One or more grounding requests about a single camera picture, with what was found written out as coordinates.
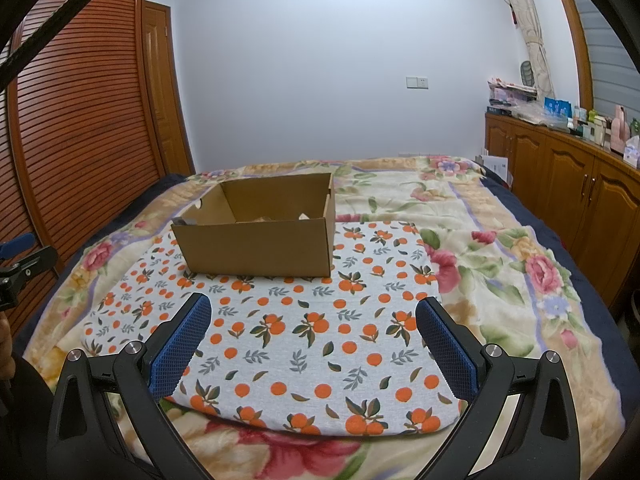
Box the blue printed box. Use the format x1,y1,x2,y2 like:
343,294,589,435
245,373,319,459
544,97,572,119

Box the clear plastic bag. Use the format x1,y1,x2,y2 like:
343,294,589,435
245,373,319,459
515,110,568,131

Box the grey window blind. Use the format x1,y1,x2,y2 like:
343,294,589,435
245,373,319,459
575,0,640,126

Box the wooden door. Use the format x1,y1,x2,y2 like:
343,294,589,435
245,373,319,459
142,0,197,177

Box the bed with navy sheet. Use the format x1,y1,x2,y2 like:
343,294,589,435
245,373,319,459
10,160,640,480

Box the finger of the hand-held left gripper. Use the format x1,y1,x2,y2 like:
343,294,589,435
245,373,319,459
0,245,59,286
0,232,37,260

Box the wooden cabinet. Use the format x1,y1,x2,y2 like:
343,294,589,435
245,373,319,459
484,112,640,311

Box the wooden window frame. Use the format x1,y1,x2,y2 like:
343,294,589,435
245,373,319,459
547,0,596,112

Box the black cable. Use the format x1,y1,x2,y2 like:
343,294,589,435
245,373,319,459
0,0,137,87

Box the louvered wooden wardrobe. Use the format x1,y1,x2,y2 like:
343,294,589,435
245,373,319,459
0,0,172,336

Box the cream curtain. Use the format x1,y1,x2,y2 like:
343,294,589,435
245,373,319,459
487,0,556,104

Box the cluster of small cosmetic bottles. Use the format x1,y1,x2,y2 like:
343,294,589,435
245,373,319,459
567,107,613,149

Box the brown cardboard box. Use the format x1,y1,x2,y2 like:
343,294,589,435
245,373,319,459
171,172,337,279

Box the pink bottle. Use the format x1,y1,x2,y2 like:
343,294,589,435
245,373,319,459
611,105,632,153

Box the orange fruit print cushion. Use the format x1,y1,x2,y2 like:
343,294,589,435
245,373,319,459
80,220,463,437

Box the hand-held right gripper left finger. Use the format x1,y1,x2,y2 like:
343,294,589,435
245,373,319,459
47,292,213,480

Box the pile of pink papers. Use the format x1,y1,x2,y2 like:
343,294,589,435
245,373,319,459
487,77,539,114

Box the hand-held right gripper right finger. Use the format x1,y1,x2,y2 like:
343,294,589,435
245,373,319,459
415,297,583,480

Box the white paper sheets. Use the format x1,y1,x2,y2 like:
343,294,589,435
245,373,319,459
477,152,509,184

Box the floral blanket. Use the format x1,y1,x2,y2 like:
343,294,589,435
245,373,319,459
22,155,626,480

